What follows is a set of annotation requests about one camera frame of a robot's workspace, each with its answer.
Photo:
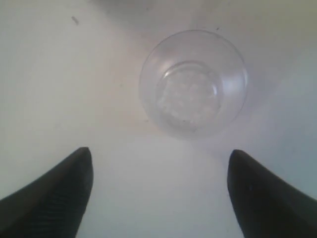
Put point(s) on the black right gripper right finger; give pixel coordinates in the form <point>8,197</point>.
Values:
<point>266,206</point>

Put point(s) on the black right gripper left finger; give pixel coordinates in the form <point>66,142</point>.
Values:
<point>53,205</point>

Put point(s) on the clear domed shaker lid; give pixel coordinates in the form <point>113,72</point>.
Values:
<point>193,84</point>

